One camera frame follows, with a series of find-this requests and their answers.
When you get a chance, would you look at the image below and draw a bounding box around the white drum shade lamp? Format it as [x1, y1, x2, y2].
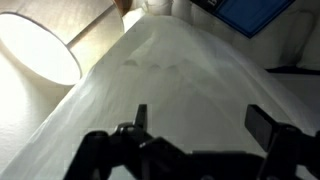
[0, 0, 125, 86]

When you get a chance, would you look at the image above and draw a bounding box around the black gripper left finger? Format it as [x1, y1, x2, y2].
[63, 103, 193, 180]

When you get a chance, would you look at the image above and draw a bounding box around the white tufted cushion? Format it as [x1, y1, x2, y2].
[126, 0, 320, 71]

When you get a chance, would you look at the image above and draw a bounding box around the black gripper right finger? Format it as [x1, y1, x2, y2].
[244, 104, 320, 180]

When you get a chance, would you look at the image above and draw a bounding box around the round wooden lamp stand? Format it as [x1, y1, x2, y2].
[113, 0, 132, 16]

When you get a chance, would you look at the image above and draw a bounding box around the black frame strip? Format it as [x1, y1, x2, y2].
[264, 66, 320, 76]

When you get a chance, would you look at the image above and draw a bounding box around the black and blue hardcover book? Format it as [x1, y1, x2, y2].
[189, 0, 296, 39]

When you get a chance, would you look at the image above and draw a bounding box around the white sheer curtain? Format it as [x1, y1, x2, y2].
[0, 14, 320, 180]

